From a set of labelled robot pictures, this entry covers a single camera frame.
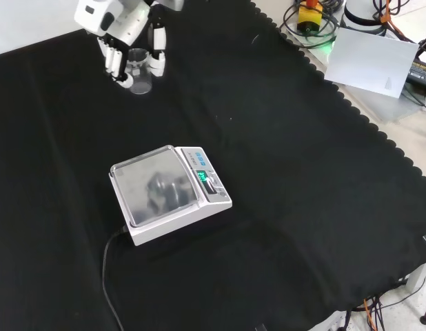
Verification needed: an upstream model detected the orange cable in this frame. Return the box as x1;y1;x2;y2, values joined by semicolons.
380;0;426;72

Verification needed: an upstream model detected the black bench cloth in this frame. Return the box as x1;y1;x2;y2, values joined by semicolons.
0;0;426;331

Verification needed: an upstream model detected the white electronic balance steel pan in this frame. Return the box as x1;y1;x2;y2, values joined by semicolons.
109;144;234;248

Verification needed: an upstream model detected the clear glass beaker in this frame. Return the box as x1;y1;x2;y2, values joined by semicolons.
125;48;154;96

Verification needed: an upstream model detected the black balance power cable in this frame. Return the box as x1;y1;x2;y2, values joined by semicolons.
101;225;132;331

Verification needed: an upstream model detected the yellow stop button box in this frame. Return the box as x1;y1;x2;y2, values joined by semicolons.
296;0;323;36

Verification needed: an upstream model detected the cable bundle under bench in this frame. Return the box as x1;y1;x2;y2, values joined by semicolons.
342;291;409;331

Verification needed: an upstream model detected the pale board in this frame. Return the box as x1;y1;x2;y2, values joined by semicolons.
323;27;419;99

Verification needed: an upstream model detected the black power adapter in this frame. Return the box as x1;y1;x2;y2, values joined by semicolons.
405;57;426;93

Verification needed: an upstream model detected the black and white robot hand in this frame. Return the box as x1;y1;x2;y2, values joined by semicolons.
74;0;168;89

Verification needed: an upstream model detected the black cable bundle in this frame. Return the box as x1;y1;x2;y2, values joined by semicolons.
281;0;342;48

